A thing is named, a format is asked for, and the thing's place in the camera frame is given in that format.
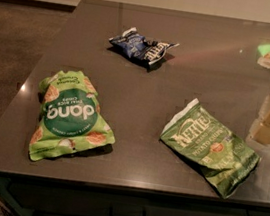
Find blue chip bag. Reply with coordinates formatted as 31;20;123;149
109;27;178;70

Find green Kettle potato chip bag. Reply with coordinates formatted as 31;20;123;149
160;99;261;198

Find green rice chip bag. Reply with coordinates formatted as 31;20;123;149
28;71;115;161

